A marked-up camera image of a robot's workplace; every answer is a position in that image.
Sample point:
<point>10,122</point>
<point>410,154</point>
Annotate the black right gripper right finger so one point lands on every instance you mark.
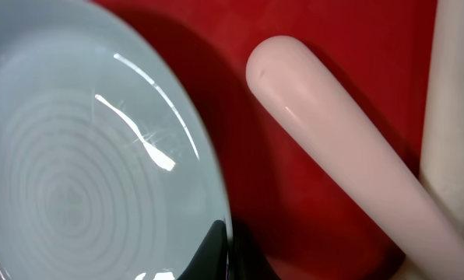
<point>248,262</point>

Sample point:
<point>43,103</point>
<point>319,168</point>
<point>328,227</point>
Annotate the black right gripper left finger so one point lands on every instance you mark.
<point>210,259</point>

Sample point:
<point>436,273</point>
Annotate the light blue plate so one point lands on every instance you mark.
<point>106,170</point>

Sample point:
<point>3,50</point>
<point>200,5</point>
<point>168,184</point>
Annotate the pink plastic fork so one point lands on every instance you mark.
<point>312,106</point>

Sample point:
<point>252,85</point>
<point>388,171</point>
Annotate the cream plastic spoon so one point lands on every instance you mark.
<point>450,116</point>

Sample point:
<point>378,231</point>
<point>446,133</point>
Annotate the red serving tray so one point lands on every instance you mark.
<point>379,50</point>

